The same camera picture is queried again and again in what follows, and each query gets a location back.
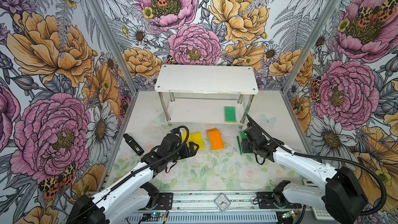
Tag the yellow sponge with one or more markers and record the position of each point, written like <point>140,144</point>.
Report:
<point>197,139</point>
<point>184,137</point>

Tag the light green sponge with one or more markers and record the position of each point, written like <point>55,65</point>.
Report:
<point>242,136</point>
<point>229,114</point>

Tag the orange sponge front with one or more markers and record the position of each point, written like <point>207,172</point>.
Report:
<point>215,139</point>

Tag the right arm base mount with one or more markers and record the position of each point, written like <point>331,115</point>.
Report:
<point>274,199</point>

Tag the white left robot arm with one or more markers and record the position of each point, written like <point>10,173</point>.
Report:
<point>133,191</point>

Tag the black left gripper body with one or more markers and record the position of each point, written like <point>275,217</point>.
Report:
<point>180,154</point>

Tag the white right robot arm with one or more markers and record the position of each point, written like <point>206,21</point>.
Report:
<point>336,191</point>

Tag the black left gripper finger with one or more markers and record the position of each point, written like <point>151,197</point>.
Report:
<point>193,146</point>
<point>190,153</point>

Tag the white calculator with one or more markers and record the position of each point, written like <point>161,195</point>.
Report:
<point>319,214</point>

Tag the small white clock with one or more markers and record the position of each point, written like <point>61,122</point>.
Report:
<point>222,202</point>

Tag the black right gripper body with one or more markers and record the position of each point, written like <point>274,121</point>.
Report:
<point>253,147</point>

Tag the white two-tier metal shelf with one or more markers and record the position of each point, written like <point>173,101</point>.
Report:
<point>198,94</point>

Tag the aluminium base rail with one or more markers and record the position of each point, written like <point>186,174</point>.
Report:
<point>198,207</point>

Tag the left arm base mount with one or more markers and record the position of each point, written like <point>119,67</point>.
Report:
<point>160,200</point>

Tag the yellow sponge right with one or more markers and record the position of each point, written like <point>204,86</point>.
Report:
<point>197,139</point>

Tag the yellow sponge top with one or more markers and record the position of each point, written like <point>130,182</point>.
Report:
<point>184,137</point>

